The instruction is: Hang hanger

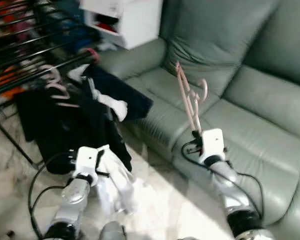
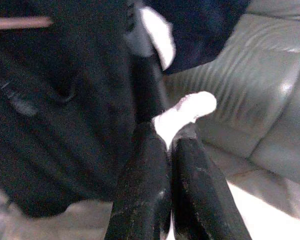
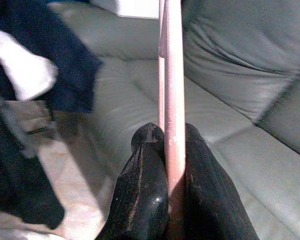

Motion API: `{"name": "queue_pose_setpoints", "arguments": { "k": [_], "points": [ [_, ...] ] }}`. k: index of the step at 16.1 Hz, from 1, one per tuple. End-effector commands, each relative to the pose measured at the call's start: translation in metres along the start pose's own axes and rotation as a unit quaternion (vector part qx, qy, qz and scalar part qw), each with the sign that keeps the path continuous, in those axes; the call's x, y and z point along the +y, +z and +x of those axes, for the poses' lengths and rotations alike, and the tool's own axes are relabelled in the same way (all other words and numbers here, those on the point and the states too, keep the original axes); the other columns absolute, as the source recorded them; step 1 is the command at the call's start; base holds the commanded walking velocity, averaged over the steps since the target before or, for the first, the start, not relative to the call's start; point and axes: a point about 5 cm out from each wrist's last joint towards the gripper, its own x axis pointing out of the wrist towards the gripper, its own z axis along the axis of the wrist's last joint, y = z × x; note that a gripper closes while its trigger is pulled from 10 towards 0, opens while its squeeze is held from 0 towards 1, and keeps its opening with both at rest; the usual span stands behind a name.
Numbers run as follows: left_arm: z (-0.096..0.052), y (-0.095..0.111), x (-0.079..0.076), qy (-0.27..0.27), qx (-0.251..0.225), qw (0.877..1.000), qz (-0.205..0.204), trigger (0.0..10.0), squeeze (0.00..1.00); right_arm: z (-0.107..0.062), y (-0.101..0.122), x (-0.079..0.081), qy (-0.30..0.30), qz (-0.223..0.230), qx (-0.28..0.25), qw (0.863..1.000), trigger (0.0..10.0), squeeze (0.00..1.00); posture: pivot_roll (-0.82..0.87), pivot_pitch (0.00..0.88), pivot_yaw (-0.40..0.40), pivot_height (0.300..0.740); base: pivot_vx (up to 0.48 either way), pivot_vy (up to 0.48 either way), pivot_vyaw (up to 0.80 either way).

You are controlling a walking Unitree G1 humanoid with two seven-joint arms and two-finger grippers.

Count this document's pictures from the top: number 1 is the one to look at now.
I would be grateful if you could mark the black metal drying rack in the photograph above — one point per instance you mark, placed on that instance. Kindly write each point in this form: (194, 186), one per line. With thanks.
(20, 82)

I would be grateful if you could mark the grey green leather sofa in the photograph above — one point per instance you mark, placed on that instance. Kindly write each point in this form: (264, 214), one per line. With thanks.
(240, 100)

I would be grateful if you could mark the navy garment with white trim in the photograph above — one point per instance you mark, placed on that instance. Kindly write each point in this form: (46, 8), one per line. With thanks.
(130, 95)

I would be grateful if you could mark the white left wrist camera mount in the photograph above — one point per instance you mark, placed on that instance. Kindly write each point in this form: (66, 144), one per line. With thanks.
(86, 162)

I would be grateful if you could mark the orange cloth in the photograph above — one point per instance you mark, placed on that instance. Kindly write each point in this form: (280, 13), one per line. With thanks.
(12, 80)

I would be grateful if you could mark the blue storage container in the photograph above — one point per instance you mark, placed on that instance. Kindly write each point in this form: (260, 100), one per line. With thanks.
(80, 37)

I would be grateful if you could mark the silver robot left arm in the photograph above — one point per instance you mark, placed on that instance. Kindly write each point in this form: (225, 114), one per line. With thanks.
(72, 200)

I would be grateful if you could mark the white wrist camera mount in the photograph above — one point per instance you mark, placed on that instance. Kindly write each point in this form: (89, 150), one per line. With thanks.
(213, 145)
(86, 162)

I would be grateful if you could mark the black garment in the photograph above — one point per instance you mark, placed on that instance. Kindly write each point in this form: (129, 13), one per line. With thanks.
(65, 135)

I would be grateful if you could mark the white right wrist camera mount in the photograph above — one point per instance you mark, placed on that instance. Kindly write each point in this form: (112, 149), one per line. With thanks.
(213, 145)

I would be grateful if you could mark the white storage box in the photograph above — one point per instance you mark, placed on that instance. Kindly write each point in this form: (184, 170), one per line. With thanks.
(140, 25)

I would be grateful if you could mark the pink plastic hanger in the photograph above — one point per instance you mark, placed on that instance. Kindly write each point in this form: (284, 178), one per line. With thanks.
(192, 110)
(57, 89)

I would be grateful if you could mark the red plastic hanger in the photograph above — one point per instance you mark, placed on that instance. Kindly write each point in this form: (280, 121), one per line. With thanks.
(94, 52)

